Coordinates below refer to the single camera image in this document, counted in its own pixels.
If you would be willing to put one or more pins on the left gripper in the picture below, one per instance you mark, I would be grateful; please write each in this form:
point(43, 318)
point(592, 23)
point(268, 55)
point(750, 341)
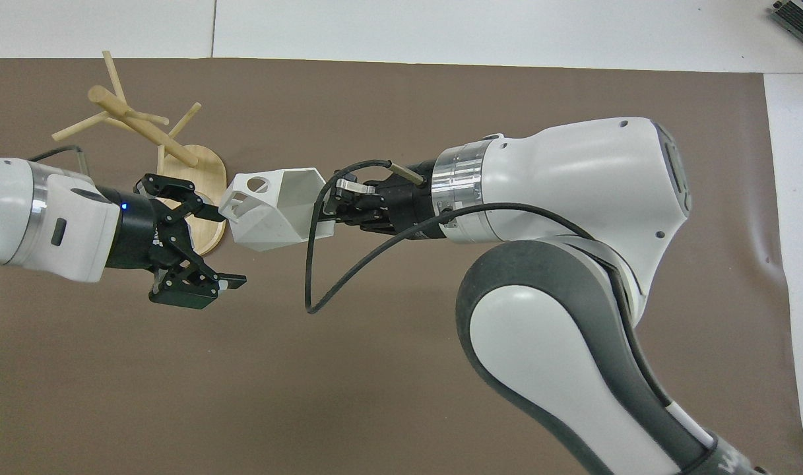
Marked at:
point(134, 231)

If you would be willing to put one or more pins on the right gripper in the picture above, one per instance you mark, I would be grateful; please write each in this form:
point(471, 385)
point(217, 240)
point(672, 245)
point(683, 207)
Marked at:
point(408, 201)

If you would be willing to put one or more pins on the white faceted cup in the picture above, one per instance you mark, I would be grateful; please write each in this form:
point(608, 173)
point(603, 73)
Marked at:
point(272, 211)

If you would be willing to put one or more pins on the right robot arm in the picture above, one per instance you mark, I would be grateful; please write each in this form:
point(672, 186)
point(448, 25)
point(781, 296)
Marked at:
point(573, 264)

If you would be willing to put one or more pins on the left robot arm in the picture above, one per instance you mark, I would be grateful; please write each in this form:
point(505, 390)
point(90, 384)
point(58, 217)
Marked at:
point(18, 211)

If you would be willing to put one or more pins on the wooden cup rack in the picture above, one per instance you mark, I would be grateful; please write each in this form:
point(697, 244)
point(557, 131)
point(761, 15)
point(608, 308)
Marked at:
point(177, 148)

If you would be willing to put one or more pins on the grey ribbed metal box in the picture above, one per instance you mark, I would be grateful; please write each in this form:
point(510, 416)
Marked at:
point(802, 16)

